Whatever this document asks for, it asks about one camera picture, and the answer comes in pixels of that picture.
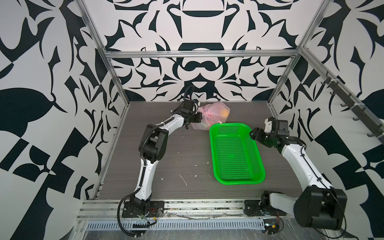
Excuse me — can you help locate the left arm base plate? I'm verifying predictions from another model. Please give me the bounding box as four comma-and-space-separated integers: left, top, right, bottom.
122, 201, 165, 218

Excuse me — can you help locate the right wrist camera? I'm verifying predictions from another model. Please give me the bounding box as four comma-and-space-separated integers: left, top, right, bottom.
264, 117, 290, 136

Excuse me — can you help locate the black wall hook rack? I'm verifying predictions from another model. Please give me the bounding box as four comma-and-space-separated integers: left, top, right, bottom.
322, 71, 384, 145

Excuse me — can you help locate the small green-lit circuit board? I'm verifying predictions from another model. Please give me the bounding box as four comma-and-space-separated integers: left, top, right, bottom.
263, 218, 285, 236

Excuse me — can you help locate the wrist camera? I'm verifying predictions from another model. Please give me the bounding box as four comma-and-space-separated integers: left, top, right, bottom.
179, 99, 200, 116
264, 117, 290, 136

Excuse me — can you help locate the aluminium front rail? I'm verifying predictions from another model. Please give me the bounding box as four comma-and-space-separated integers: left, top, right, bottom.
77, 199, 247, 220

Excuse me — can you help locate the white slotted cable duct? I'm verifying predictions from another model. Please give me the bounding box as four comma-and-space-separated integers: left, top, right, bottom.
86, 219, 265, 231

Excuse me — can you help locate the pink plastic bag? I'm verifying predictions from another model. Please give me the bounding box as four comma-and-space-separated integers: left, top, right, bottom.
191, 102, 230, 131

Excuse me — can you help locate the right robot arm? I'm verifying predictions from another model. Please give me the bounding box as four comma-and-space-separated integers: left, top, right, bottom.
250, 128, 347, 231

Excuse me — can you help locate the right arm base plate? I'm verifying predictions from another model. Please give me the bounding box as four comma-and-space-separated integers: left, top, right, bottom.
244, 200, 287, 217

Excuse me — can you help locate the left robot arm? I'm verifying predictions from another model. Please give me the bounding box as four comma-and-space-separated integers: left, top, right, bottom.
128, 112, 202, 214

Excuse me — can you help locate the green plastic perforated basket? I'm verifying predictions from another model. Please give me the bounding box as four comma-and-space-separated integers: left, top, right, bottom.
210, 123, 266, 186

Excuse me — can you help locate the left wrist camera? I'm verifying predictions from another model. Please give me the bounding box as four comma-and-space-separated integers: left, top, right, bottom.
179, 99, 200, 116

